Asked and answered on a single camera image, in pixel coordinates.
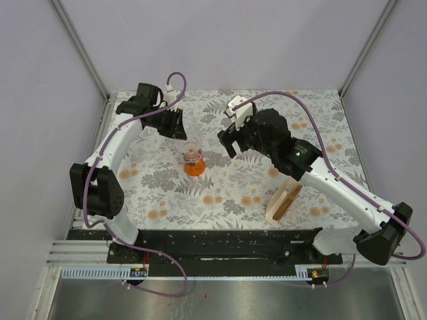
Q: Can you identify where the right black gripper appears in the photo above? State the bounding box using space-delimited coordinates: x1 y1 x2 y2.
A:
218 112 276 159

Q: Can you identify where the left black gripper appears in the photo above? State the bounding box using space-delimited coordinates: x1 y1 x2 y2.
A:
147 106 187 141

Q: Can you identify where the clear glass dripper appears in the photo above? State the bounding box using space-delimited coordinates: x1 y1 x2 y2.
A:
174 132 203 160

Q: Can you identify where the orange glass carafe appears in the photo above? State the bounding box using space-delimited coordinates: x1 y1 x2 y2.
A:
183 149 205 177

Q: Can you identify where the coffee filter box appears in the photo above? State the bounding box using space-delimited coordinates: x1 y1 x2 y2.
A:
265 177 303 225

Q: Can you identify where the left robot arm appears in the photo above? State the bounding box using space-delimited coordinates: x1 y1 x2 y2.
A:
69 83 187 263

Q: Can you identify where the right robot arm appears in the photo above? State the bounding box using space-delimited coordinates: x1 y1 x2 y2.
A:
218 109 413 265

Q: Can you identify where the floral table mat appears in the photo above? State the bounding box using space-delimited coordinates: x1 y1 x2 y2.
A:
117 89 367 229

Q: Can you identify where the stack of brown filters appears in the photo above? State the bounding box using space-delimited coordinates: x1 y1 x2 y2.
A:
273 185 302 222

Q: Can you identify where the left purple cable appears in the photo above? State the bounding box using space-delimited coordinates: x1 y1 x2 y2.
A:
81 72 191 298

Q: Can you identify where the purple cable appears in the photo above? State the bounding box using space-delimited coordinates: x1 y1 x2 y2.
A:
81 72 191 298
230 90 426 289

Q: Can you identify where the left aluminium frame post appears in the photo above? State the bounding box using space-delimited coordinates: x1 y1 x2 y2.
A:
49 0 111 103

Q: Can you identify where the aluminium frame post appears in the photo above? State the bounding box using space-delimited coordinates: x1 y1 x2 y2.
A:
338 0 401 98
49 0 111 103

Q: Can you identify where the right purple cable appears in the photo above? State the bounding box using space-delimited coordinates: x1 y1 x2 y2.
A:
230 90 426 289

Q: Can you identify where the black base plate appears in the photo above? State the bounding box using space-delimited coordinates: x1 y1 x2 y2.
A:
107 229 343 277

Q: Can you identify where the white slotted cable duct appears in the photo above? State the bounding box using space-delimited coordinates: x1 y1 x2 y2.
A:
61 266 320 281

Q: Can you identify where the aluminium front rail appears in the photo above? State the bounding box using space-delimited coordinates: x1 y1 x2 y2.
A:
46 240 406 267

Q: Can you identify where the right aluminium frame post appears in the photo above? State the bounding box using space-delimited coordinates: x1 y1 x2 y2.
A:
338 0 401 98

